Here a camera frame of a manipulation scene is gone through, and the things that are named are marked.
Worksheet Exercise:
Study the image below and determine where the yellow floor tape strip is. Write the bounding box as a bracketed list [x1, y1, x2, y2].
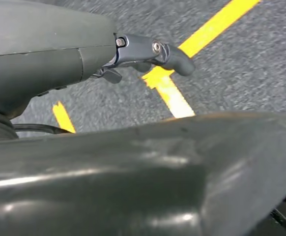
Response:
[52, 101, 76, 134]

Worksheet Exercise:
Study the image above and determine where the yellow floor tape outline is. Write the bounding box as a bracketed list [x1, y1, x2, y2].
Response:
[141, 0, 286, 229]

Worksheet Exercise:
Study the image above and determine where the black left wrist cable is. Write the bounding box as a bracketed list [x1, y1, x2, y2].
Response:
[14, 123, 71, 136]

